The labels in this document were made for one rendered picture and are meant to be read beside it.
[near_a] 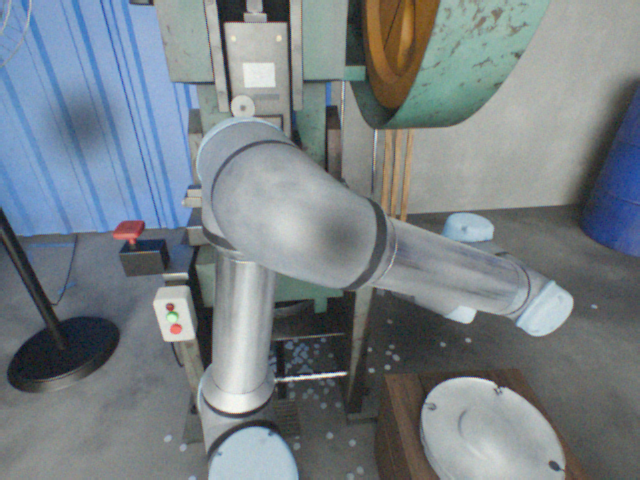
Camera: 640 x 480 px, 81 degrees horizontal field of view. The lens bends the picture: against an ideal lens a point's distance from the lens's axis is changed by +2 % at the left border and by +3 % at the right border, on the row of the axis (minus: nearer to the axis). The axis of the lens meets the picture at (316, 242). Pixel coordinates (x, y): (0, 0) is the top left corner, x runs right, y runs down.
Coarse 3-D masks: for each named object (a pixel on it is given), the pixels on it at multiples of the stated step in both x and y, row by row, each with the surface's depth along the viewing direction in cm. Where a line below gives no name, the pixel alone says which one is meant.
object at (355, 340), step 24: (336, 120) 133; (336, 144) 132; (336, 168) 134; (360, 288) 98; (360, 312) 102; (336, 336) 147; (360, 336) 107; (336, 360) 144; (360, 360) 112; (360, 384) 119; (360, 408) 125
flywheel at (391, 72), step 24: (384, 0) 107; (408, 0) 89; (432, 0) 77; (384, 24) 108; (408, 24) 94; (432, 24) 69; (384, 48) 109; (408, 48) 91; (384, 72) 105; (408, 72) 82; (384, 96) 101
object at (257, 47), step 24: (240, 24) 82; (264, 24) 82; (288, 24) 83; (240, 48) 84; (264, 48) 85; (288, 48) 85; (240, 72) 87; (264, 72) 87; (288, 72) 88; (240, 96) 88; (264, 96) 90; (288, 96) 91; (264, 120) 90; (288, 120) 94
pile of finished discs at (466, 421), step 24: (456, 384) 95; (480, 384) 95; (432, 408) 90; (456, 408) 89; (480, 408) 88; (504, 408) 89; (528, 408) 89; (432, 432) 84; (456, 432) 84; (480, 432) 83; (504, 432) 83; (528, 432) 84; (552, 432) 84; (432, 456) 80; (456, 456) 80; (480, 456) 79; (504, 456) 79; (528, 456) 80; (552, 456) 80
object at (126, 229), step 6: (120, 222) 90; (126, 222) 90; (132, 222) 90; (138, 222) 90; (144, 222) 91; (120, 228) 87; (126, 228) 87; (132, 228) 87; (138, 228) 87; (114, 234) 85; (120, 234) 85; (126, 234) 85; (132, 234) 86; (138, 234) 86; (132, 240) 89
